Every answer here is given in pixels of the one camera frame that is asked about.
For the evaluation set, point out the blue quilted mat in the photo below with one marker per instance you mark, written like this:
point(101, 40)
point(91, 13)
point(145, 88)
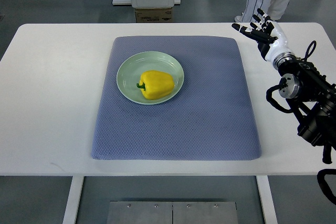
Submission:
point(210, 119)

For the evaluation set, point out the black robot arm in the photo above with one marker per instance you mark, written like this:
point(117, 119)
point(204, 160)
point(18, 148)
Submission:
point(304, 92)

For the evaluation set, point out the left white table leg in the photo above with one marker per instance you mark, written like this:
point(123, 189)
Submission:
point(72, 206)

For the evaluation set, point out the cardboard box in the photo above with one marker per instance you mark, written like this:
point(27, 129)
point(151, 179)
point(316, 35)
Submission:
point(154, 15)

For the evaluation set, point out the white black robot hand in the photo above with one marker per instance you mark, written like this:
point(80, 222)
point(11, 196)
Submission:
point(270, 38)

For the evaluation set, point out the metal base plate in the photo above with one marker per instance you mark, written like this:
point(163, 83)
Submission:
point(172, 212)

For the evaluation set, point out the yellow bell pepper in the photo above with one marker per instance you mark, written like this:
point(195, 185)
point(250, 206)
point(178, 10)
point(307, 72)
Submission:
point(155, 84)

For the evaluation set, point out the right white table leg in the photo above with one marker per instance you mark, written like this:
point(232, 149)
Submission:
point(266, 200)

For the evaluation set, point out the white table leg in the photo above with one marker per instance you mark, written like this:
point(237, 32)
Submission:
point(72, 206)
point(266, 200)

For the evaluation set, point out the light green plate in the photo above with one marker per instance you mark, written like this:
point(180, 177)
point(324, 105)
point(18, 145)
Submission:
point(129, 73)

